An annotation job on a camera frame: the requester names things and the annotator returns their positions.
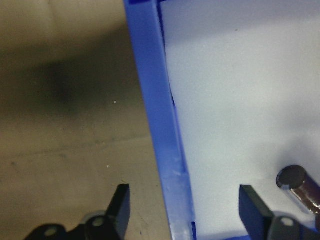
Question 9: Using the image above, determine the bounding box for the blue bin with capacitors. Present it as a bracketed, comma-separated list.
[123, 0, 320, 240]

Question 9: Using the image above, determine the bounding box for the dark brown cylindrical capacitor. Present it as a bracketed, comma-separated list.
[276, 165, 320, 216]

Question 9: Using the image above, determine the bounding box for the white foam liner sheet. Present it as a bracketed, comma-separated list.
[156, 0, 320, 238]

